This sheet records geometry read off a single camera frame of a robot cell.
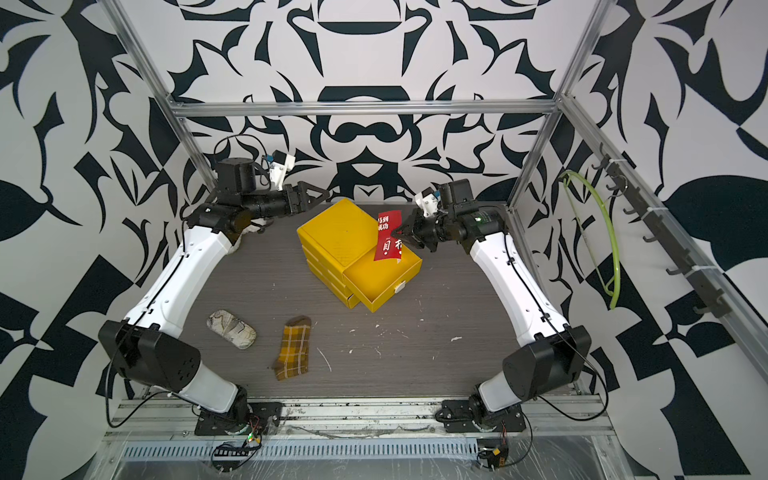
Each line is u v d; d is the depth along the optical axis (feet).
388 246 2.34
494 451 2.31
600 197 2.36
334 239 2.62
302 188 2.09
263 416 2.43
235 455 2.38
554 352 1.32
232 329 2.79
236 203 1.87
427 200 2.30
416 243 2.17
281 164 2.17
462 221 1.74
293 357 2.72
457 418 2.43
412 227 2.08
